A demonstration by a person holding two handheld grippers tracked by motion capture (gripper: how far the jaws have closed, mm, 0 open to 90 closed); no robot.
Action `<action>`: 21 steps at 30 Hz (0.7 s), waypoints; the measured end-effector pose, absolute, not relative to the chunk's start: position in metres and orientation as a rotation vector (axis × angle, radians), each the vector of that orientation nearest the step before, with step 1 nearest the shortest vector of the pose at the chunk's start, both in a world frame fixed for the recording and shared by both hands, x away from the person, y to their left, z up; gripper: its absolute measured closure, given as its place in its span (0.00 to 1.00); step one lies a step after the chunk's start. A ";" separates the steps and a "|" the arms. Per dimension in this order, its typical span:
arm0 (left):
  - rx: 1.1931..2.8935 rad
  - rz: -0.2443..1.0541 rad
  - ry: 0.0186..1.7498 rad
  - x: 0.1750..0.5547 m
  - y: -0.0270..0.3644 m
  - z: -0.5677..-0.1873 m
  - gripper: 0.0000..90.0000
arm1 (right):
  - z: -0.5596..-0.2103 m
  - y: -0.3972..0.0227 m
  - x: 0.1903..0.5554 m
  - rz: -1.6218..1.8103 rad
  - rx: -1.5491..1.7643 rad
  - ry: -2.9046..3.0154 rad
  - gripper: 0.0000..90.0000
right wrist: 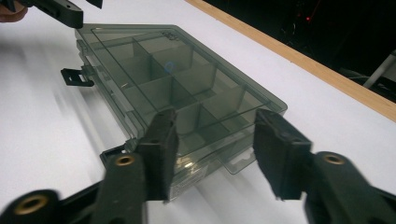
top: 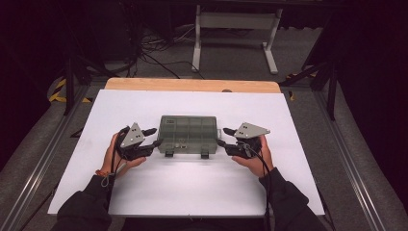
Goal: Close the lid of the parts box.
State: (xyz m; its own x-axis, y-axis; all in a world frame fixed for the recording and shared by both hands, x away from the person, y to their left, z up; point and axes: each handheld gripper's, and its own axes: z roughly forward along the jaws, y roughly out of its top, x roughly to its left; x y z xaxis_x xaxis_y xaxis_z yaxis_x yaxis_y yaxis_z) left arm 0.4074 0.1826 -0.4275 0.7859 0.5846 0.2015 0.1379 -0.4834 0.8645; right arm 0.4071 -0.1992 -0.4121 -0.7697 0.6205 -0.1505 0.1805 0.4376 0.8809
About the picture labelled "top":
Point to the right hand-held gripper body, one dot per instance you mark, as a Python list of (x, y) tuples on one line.
[(251, 131)]

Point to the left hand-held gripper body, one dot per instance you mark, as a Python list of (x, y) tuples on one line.
[(133, 138)]

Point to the grey transparent plastic compartment box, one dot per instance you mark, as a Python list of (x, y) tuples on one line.
[(189, 131)]

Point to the person's right hand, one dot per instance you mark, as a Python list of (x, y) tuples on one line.
[(261, 162)]

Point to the person's left hand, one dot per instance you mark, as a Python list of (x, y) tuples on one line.
[(110, 163)]

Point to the yellow black floor tape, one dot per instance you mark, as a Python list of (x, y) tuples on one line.
[(59, 93), (291, 95)]

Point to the black tripod stand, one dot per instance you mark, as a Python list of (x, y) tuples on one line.
[(69, 83), (332, 89)]

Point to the white metal stand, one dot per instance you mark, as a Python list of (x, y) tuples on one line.
[(237, 20)]

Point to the aluminium floor rail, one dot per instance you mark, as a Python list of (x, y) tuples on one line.
[(41, 160), (352, 166)]

